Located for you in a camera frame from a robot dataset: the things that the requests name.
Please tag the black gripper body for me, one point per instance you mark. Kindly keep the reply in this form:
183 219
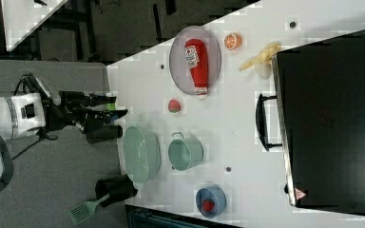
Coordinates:
70 111

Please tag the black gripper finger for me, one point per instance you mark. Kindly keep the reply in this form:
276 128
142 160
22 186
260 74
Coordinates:
95 100
95 120

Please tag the red plush ketchup bottle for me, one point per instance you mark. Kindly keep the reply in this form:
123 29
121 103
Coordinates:
197 62

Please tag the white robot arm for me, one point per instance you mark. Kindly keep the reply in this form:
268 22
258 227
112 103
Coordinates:
38 114

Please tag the grey round plate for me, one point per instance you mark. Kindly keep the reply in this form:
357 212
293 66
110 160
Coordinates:
178 66

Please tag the black cylinder cup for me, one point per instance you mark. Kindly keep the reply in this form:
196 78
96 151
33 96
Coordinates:
107 133

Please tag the green oval colander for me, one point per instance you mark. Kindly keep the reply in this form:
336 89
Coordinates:
142 155

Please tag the black cylinder holder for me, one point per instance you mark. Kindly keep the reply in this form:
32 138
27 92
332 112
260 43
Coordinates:
115 188

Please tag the red strawberry toy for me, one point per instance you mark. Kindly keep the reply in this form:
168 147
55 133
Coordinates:
174 106

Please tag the green slotted spatula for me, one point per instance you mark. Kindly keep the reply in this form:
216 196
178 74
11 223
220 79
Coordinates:
81 212

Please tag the blue bowl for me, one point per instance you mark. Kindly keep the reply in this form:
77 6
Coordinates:
214 193

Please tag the small red fruit toy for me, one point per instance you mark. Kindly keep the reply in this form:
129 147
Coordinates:
208 205

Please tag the orange slice toy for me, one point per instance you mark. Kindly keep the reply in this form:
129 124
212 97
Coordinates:
232 41

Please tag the peeled banana toy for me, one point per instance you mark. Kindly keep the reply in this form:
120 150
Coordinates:
263 61

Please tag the black toaster oven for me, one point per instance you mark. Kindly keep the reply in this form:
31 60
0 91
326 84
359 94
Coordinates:
320 95

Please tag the green cup with handle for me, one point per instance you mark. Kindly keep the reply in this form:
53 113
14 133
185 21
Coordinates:
184 152

